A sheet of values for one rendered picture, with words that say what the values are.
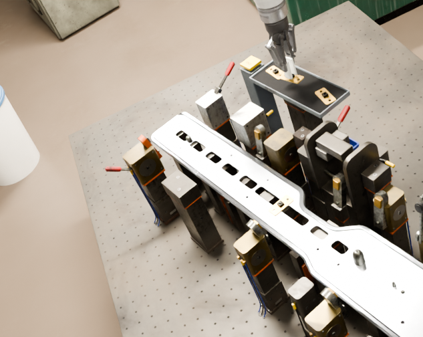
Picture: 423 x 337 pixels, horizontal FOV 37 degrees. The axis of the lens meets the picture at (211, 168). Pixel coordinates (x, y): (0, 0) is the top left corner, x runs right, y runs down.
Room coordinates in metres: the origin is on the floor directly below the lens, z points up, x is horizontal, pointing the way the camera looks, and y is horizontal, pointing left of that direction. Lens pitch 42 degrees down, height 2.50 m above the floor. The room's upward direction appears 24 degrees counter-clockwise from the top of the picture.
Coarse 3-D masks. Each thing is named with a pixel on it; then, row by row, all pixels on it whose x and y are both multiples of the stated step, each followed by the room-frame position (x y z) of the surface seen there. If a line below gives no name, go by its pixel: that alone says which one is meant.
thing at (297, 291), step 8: (304, 280) 1.07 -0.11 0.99; (296, 288) 1.06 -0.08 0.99; (304, 288) 1.05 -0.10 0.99; (312, 288) 1.04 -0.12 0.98; (296, 296) 1.04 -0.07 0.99; (304, 296) 1.03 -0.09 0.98; (312, 296) 1.04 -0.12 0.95; (296, 304) 1.04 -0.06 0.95; (304, 304) 1.03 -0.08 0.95; (312, 304) 1.04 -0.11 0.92; (304, 312) 1.03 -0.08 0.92; (304, 320) 1.05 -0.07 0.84; (304, 328) 1.06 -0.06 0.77
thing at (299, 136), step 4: (300, 128) 1.56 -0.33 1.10; (304, 128) 1.55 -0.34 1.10; (296, 132) 1.55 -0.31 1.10; (300, 132) 1.54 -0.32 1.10; (304, 132) 1.53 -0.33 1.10; (308, 132) 1.52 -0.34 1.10; (296, 136) 1.53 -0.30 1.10; (300, 136) 1.52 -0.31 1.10; (304, 136) 1.51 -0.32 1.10; (296, 140) 1.54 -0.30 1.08; (300, 140) 1.51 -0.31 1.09; (304, 140) 1.51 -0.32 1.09; (296, 144) 1.54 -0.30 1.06; (300, 144) 1.52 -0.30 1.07; (308, 180) 1.54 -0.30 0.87
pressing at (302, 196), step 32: (160, 128) 2.01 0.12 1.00; (192, 128) 1.92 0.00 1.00; (192, 160) 1.75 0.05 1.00; (224, 160) 1.68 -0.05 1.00; (256, 160) 1.61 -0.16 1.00; (224, 192) 1.53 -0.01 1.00; (288, 192) 1.41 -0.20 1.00; (288, 224) 1.28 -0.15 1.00; (320, 224) 1.23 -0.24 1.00; (320, 256) 1.12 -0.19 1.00; (384, 256) 1.03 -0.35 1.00; (352, 288) 0.98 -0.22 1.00; (384, 288) 0.94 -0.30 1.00; (416, 288) 0.90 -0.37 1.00; (384, 320) 0.85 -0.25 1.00; (416, 320) 0.81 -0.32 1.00
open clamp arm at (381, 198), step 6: (378, 192) 1.16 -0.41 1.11; (384, 192) 1.16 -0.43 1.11; (378, 198) 1.15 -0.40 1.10; (384, 198) 1.14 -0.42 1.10; (378, 204) 1.14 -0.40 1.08; (384, 204) 1.14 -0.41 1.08; (378, 210) 1.15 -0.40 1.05; (378, 216) 1.15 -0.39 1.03; (384, 216) 1.13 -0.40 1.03; (378, 222) 1.14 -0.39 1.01; (384, 222) 1.13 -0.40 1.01; (384, 228) 1.13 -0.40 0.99
